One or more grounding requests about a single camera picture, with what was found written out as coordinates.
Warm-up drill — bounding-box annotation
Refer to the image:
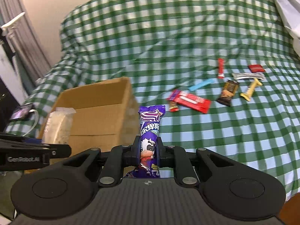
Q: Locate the small red square packet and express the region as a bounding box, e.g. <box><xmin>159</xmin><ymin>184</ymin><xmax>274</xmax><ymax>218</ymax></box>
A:
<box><xmin>248</xmin><ymin>64</ymin><xmax>266</xmax><ymax>73</ymax></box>

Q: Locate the cardboard box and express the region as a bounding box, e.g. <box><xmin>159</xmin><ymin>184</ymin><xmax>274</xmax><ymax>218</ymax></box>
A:
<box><xmin>52</xmin><ymin>77</ymin><xmax>140</xmax><ymax>155</ymax></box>

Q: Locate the white patterned cloth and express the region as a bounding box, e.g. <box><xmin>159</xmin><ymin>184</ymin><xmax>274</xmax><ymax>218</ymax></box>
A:
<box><xmin>274</xmin><ymin>0</ymin><xmax>300</xmax><ymax>56</ymax></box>

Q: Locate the dark brown cracker packet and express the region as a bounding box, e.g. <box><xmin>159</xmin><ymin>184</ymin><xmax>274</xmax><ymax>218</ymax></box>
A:
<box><xmin>216</xmin><ymin>80</ymin><xmax>239</xmax><ymax>107</ymax></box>

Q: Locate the white steamer stand hanger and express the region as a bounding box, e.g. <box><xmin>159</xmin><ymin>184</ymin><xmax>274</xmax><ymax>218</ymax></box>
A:
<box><xmin>1</xmin><ymin>12</ymin><xmax>25</xmax><ymax>37</ymax></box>

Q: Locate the grey curtain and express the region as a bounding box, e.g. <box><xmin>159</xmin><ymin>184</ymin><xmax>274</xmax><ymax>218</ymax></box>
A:
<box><xmin>1</xmin><ymin>0</ymin><xmax>51</xmax><ymax>81</ymax></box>

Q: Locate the black smartphone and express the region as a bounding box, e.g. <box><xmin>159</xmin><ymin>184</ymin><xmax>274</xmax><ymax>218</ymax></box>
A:
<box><xmin>10</xmin><ymin>103</ymin><xmax>33</xmax><ymax>121</ymax></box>

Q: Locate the rice cracker bar clear wrapper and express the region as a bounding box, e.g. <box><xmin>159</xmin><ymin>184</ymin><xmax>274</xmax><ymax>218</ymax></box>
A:
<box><xmin>42</xmin><ymin>107</ymin><xmax>76</xmax><ymax>144</ymax></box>

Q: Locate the blue stick sachet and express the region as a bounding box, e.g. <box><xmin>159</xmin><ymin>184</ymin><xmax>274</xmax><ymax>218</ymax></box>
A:
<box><xmin>188</xmin><ymin>79</ymin><xmax>214</xmax><ymax>92</ymax></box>

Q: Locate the large red snack packet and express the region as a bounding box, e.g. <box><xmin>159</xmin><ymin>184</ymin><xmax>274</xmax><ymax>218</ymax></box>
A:
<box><xmin>167</xmin><ymin>89</ymin><xmax>211</xmax><ymax>114</ymax></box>

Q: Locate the red stick sachet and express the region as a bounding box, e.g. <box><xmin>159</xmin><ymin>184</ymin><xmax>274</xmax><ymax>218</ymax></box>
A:
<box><xmin>218</xmin><ymin>58</ymin><xmax>225</xmax><ymax>78</ymax></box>

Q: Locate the white charging cable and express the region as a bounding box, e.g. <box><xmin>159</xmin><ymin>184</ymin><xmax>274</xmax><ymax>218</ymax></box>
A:
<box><xmin>22</xmin><ymin>108</ymin><xmax>40</xmax><ymax>137</ymax></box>

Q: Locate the silver stick sachet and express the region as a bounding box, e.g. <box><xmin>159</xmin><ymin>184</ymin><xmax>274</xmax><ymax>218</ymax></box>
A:
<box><xmin>232</xmin><ymin>73</ymin><xmax>266</xmax><ymax>81</ymax></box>

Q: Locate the yellow snack bar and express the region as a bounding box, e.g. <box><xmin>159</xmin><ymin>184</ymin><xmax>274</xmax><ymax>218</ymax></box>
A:
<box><xmin>240</xmin><ymin>78</ymin><xmax>262</xmax><ymax>102</ymax></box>

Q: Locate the purple cow candy packet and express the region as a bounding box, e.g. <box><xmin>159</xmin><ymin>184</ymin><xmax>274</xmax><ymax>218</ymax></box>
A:
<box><xmin>125</xmin><ymin>105</ymin><xmax>166</xmax><ymax>178</ymax></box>

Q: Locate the green checkered sofa cover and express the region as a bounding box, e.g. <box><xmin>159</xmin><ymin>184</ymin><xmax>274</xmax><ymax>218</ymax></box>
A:
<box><xmin>4</xmin><ymin>0</ymin><xmax>300</xmax><ymax>202</ymax></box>

